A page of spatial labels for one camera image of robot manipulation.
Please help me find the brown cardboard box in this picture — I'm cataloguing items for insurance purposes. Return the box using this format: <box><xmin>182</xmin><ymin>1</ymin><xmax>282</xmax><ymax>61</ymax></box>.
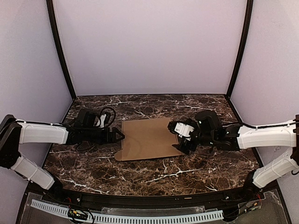
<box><xmin>114</xmin><ymin>118</ymin><xmax>182</xmax><ymax>161</ymax></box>

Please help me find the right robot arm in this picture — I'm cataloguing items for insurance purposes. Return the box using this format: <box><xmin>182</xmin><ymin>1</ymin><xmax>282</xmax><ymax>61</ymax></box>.
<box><xmin>168</xmin><ymin>110</ymin><xmax>299</xmax><ymax>191</ymax></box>

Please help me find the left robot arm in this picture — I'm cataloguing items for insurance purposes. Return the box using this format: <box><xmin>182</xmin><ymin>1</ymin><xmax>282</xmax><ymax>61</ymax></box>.
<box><xmin>0</xmin><ymin>107</ymin><xmax>125</xmax><ymax>191</ymax></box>

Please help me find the small green circuit board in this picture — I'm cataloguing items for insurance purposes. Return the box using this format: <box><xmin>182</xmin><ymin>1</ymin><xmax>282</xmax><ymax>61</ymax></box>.
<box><xmin>67</xmin><ymin>209</ymin><xmax>88</xmax><ymax>220</ymax></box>

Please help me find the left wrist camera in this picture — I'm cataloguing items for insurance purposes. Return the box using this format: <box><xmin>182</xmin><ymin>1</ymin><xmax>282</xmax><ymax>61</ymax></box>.
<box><xmin>96</xmin><ymin>112</ymin><xmax>111</xmax><ymax>128</ymax></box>

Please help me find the black front rail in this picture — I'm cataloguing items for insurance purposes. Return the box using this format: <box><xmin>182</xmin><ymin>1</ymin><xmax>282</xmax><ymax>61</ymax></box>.
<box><xmin>25</xmin><ymin>172</ymin><xmax>278</xmax><ymax>212</ymax></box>

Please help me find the white slotted cable duct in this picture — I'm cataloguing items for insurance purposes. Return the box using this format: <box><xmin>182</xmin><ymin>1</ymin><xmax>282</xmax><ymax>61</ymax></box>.
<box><xmin>30</xmin><ymin>199</ymin><xmax>224</xmax><ymax>224</ymax></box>

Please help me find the left black frame post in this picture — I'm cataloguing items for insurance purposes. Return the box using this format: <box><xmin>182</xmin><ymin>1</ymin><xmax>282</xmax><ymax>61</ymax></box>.
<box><xmin>46</xmin><ymin>0</ymin><xmax>77</xmax><ymax>101</ymax></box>

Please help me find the black frame post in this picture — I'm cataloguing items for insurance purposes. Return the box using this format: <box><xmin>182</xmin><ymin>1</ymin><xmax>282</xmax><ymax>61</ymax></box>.
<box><xmin>225</xmin><ymin>0</ymin><xmax>254</xmax><ymax>101</ymax></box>
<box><xmin>46</xmin><ymin>0</ymin><xmax>77</xmax><ymax>101</ymax></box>

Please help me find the right black frame post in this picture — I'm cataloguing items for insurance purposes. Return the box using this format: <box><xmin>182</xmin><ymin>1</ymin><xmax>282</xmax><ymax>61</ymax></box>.
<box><xmin>225</xmin><ymin>0</ymin><xmax>254</xmax><ymax>101</ymax></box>

